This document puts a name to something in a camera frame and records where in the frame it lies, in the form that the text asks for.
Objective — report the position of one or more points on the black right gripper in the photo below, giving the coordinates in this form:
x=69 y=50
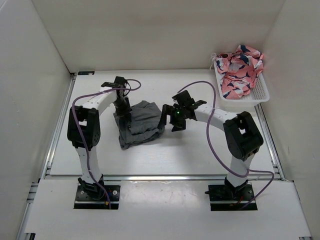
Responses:
x=168 y=110

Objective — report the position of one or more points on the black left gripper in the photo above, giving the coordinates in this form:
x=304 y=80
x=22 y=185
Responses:
x=126 y=111

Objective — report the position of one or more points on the grey shorts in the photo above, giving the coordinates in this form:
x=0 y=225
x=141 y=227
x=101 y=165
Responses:
x=144 y=126

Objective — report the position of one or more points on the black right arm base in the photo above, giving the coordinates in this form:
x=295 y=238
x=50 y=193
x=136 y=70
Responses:
x=225 y=197

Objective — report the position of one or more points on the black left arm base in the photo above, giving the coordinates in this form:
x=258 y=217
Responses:
x=96 y=199

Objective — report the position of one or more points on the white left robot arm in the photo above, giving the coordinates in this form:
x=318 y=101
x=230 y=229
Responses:
x=84 y=132

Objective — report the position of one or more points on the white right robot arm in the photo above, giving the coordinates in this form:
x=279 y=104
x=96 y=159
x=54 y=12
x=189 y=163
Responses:
x=242 y=135

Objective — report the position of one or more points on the pink patterned shorts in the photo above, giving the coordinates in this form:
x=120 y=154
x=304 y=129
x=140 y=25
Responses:
x=237 y=72

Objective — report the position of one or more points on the black label sticker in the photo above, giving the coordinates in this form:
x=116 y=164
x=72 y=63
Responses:
x=85 y=73

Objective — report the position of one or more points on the white plastic basket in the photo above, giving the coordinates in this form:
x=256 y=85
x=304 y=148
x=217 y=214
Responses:
x=258 y=94

